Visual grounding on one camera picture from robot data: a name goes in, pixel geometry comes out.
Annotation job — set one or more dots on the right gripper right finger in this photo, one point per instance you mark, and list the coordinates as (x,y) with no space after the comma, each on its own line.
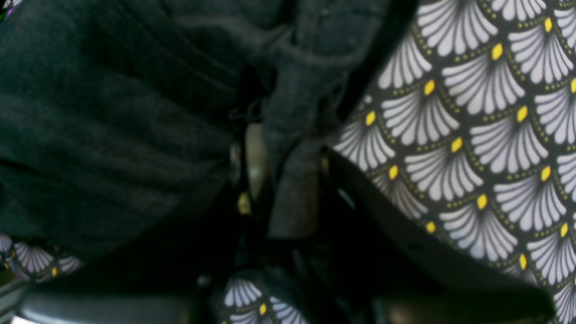
(394,272)

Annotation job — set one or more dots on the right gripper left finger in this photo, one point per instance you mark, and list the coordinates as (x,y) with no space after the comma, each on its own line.
(165,276)

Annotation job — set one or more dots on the dark grey T-shirt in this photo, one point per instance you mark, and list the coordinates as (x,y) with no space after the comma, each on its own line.
(115,111)

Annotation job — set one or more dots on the fan patterned tablecloth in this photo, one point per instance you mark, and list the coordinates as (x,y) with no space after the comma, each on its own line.
(467,127)

